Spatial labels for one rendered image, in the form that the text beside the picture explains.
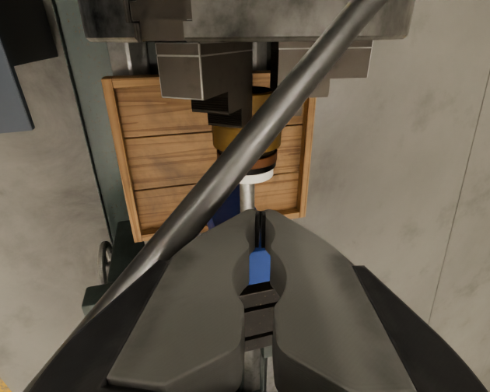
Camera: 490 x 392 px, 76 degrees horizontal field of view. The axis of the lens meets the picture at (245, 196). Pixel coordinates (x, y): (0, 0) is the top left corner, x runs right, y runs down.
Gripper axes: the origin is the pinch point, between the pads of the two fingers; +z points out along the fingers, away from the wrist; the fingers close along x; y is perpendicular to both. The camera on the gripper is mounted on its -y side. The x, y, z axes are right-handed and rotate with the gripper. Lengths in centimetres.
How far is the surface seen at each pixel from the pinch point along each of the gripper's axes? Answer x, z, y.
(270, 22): 0.4, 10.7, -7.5
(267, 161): 0.8, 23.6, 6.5
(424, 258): 120, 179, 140
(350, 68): 9.7, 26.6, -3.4
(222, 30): -2.6, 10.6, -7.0
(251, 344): -2, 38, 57
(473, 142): 130, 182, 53
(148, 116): -19.1, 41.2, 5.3
